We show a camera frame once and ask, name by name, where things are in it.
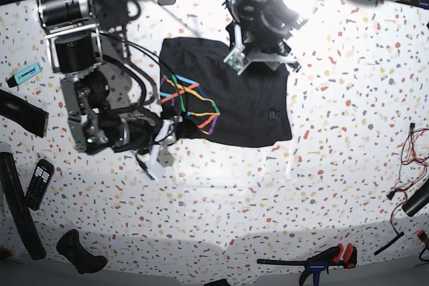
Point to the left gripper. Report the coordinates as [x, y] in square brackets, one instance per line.
[244, 52]

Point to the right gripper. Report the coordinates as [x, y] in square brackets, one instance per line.
[164, 137]

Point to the dark grey T-shirt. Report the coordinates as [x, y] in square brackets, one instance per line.
[215, 103]

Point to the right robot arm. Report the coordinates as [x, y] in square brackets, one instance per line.
[74, 31]

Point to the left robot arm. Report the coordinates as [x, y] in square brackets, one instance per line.
[260, 30]

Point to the black TV remote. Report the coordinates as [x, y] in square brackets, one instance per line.
[39, 184]

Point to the black game controller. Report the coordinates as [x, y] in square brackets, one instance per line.
[69, 246]

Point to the black folded cloth strip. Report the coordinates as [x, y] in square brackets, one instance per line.
[28, 116]

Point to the long black tube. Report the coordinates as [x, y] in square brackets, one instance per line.
[20, 213]

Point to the blue highlighter marker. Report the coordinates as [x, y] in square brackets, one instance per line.
[24, 75]

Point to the black blue bar clamp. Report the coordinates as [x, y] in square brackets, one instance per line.
[336, 256]

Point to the black cylinder right edge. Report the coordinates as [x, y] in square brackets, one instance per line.
[416, 202]

